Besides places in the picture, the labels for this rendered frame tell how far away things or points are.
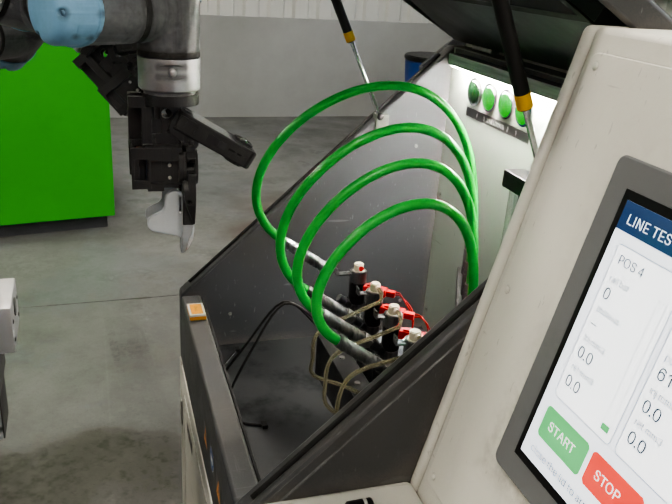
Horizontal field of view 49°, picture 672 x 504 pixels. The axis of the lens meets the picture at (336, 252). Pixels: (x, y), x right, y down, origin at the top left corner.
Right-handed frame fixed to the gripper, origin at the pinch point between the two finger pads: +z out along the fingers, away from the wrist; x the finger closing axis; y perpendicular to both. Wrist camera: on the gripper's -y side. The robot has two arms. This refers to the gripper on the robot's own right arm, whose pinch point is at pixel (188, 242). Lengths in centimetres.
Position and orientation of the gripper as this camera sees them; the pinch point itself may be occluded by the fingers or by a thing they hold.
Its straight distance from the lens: 101.2
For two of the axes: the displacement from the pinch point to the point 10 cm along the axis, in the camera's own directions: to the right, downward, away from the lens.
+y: -9.5, 0.5, -3.0
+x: 2.9, 3.7, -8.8
